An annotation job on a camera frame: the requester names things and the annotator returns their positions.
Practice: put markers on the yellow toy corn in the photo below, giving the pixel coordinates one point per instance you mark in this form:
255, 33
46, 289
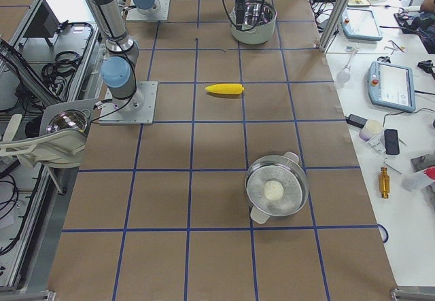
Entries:
225, 89

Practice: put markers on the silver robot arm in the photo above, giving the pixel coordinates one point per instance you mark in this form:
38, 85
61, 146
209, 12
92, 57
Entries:
146, 6
123, 50

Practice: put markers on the pale green cooking pot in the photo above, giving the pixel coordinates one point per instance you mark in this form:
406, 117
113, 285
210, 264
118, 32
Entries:
259, 23

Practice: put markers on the steel steamer pot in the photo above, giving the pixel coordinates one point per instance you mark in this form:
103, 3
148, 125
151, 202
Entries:
283, 168

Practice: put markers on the far blue teach pendant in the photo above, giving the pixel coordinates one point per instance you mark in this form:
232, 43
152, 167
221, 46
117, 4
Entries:
360, 23

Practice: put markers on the blue teach pendant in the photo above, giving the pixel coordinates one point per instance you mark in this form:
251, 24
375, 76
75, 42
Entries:
360, 23
391, 86

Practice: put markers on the black power adapter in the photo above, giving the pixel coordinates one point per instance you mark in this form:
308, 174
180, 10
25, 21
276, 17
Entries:
356, 121

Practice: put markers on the near blue teach pendant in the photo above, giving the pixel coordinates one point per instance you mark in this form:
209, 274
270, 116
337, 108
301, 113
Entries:
391, 86

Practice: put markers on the white paper cup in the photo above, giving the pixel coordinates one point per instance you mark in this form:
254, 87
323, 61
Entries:
370, 129

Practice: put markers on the white steamed bun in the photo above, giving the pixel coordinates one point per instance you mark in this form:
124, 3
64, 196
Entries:
273, 190

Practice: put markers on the black smartphone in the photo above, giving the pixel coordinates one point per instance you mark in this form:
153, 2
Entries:
391, 140

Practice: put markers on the steel bowl on chair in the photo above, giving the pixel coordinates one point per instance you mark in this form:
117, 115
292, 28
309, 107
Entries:
69, 119

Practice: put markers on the gold brass fitting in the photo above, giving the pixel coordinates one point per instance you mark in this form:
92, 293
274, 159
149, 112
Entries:
384, 183

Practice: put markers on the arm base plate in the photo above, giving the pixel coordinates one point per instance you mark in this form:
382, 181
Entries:
162, 14
139, 110

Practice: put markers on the aluminium frame post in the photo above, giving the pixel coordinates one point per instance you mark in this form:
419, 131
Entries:
332, 25

